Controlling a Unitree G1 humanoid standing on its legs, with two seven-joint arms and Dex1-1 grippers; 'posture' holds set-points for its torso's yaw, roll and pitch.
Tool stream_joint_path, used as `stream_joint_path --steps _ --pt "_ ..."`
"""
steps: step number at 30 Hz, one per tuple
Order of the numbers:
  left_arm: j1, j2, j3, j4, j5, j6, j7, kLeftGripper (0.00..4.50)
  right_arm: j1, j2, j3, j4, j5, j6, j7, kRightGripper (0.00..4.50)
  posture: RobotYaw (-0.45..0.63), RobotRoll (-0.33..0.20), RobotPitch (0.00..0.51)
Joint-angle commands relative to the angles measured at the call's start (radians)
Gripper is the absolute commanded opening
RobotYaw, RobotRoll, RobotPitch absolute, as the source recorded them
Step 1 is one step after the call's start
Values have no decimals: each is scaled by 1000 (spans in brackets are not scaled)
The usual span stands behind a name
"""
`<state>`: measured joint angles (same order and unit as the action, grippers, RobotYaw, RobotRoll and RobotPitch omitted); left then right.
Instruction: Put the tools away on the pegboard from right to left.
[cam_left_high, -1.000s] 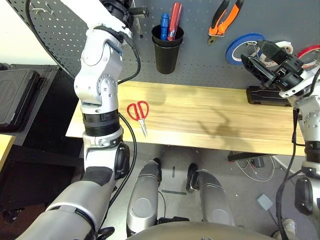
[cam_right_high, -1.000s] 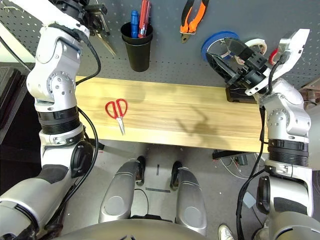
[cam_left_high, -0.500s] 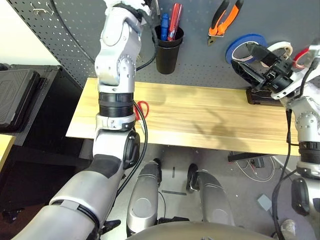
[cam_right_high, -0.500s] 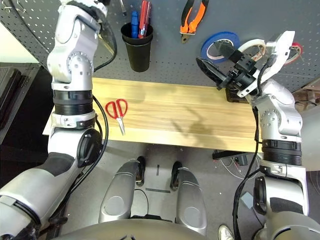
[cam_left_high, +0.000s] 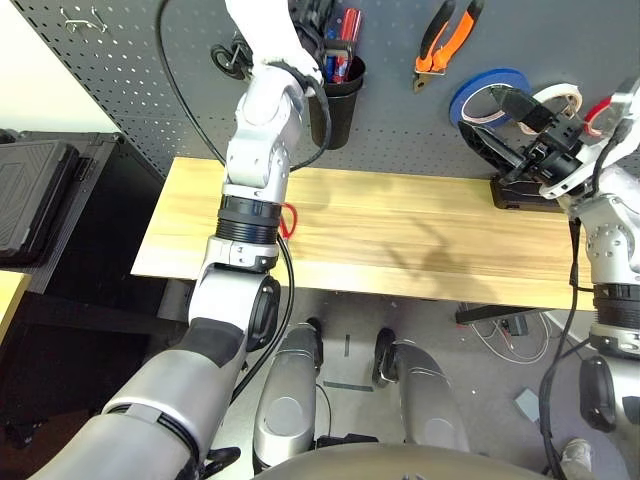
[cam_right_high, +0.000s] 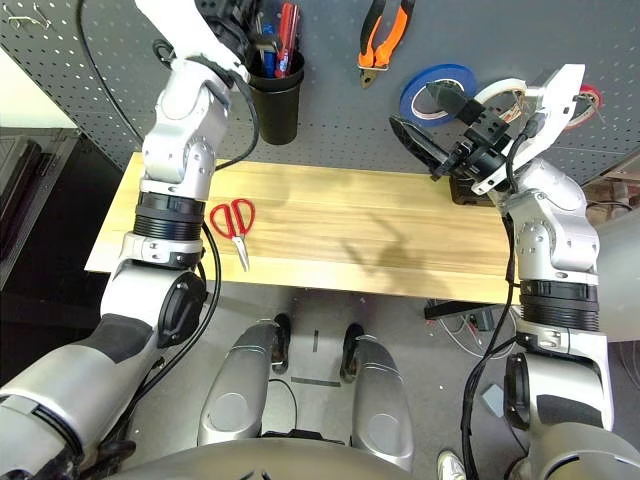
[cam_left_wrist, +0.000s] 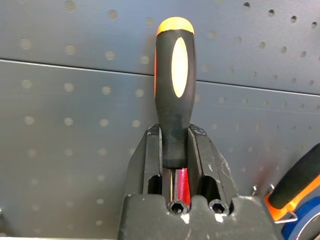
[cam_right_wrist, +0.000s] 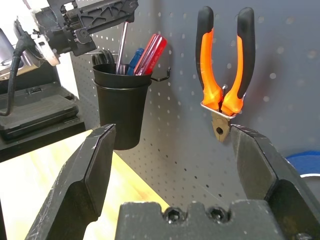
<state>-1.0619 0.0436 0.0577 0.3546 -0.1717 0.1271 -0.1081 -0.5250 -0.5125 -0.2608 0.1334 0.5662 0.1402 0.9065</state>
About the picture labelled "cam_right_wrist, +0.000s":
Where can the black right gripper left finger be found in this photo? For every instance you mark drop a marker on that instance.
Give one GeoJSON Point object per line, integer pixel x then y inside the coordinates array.
{"type": "Point", "coordinates": [75, 180]}

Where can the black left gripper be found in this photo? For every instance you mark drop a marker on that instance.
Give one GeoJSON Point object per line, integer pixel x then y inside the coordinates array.
{"type": "Point", "coordinates": [70, 41]}

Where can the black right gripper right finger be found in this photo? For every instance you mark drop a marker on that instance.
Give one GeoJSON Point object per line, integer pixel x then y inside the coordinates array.
{"type": "Point", "coordinates": [280, 180]}

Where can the black orange screwdriver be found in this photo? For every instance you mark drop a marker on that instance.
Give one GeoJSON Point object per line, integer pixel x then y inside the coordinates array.
{"type": "Point", "coordinates": [121, 47]}

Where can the orange black pliers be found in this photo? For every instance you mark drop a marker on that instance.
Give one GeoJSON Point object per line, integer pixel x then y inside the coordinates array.
{"type": "Point", "coordinates": [210, 75]}

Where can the grey metal pegboard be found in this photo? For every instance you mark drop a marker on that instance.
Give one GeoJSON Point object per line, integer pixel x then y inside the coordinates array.
{"type": "Point", "coordinates": [180, 125]}

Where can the blue tape roll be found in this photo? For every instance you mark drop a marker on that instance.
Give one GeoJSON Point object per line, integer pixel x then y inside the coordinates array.
{"type": "Point", "coordinates": [305, 156]}

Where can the black plastic cup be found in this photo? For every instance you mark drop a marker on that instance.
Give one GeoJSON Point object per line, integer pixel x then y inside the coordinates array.
{"type": "Point", "coordinates": [120, 112]}

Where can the black plastic tool case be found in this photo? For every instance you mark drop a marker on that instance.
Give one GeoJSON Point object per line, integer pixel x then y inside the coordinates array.
{"type": "Point", "coordinates": [37, 107]}

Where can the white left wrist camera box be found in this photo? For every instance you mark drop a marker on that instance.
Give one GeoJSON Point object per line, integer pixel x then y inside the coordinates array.
{"type": "Point", "coordinates": [47, 52]}

